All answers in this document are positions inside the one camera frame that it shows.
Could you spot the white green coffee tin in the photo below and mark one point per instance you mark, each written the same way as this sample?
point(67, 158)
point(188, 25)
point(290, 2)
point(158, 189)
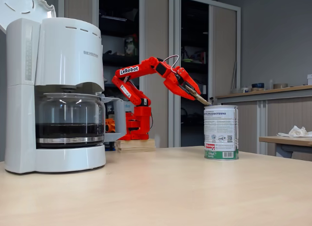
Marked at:
point(220, 133)

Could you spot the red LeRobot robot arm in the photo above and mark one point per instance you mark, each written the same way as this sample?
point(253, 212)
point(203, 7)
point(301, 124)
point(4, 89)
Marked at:
point(141, 118)

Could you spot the white drip coffee maker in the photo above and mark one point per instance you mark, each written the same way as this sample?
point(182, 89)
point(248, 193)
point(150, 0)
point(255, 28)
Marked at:
point(61, 60)

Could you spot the white storage box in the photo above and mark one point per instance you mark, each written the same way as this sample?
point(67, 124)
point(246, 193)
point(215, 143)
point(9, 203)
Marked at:
point(204, 89)

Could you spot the yellow green flat object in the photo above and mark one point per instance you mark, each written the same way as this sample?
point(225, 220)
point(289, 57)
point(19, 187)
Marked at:
point(187, 60)

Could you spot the colourful packaging box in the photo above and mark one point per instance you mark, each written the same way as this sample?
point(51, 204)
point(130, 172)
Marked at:
point(200, 57)

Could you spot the grey leaning tube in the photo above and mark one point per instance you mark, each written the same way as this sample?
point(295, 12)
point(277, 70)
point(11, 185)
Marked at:
point(234, 74)

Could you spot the grey tambour door cabinet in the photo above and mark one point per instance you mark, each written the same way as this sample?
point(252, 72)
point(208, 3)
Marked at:
point(224, 52)
point(156, 28)

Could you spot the green white box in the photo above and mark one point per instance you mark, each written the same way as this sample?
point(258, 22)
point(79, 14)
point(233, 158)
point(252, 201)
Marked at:
point(130, 47)

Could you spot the dark blue bowl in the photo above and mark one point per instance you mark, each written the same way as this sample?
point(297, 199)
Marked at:
point(258, 85)

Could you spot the light wooden base block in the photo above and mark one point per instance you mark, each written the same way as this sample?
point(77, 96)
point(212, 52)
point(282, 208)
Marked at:
point(136, 145)

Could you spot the orange printed clamp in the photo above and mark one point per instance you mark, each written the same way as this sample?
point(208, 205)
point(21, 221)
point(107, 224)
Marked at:
point(110, 126)

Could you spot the clear plastic bottle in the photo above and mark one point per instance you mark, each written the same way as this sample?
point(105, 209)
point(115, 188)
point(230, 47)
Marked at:
point(270, 85)

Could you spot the low counter cabinet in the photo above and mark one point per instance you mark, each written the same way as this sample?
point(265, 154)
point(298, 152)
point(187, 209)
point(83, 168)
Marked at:
point(285, 113)

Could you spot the wooden side table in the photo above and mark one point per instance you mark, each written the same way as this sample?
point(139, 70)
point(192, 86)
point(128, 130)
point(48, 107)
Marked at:
point(287, 141)

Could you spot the white crumpled cloth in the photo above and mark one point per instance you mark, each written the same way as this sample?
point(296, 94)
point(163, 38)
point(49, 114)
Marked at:
point(296, 132)

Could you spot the white cardboard box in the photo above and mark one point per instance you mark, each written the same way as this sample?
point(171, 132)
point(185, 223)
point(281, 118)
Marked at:
point(309, 79)

